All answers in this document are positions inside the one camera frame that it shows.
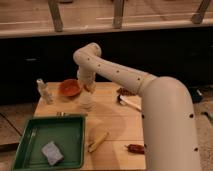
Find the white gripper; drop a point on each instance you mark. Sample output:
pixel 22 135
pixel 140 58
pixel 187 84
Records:
pixel 87 79

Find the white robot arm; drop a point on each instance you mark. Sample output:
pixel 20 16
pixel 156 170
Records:
pixel 169 127

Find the white paper cup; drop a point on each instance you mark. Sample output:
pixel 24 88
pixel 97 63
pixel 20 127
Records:
pixel 86 100

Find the orange bowl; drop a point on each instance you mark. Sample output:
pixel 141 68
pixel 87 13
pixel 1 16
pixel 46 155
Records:
pixel 69 88

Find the small white bottle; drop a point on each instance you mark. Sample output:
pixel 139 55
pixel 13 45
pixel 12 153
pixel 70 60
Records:
pixel 43 91

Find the green plastic tray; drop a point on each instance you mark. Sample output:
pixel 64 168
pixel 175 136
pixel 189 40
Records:
pixel 68 133

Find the yellow corn cob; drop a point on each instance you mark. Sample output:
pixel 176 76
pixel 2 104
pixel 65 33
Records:
pixel 98 141

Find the dark red dried chili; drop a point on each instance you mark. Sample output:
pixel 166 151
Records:
pixel 135 148

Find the blue grey sponge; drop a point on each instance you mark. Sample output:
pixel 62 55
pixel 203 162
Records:
pixel 52 153

